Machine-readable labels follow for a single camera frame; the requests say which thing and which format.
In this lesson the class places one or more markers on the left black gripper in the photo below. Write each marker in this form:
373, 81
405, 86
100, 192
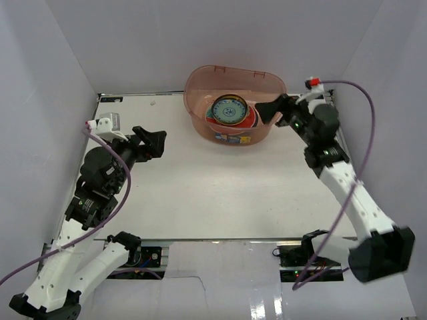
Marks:
141, 146

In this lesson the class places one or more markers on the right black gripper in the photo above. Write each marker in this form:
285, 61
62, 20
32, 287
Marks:
284, 104

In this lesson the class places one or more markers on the teal and red floral plate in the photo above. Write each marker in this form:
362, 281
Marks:
251, 120

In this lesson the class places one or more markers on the black and gold patterned plate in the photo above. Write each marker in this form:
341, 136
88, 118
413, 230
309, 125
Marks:
229, 109

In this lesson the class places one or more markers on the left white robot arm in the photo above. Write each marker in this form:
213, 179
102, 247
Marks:
103, 186

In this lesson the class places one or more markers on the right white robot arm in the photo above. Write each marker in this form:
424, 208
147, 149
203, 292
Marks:
382, 248

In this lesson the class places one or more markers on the translucent pink plastic bin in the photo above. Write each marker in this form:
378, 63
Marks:
209, 82

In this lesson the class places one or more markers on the left dark table label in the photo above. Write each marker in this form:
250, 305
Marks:
111, 99

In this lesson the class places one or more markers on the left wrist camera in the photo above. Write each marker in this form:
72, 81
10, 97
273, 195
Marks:
107, 127

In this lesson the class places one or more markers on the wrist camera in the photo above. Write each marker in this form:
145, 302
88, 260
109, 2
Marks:
107, 127
314, 88

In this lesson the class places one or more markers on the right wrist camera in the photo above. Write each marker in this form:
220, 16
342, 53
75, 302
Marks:
314, 88

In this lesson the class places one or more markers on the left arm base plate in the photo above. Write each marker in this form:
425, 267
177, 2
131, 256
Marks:
149, 263

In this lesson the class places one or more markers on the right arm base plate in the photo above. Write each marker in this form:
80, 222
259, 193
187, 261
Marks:
293, 260

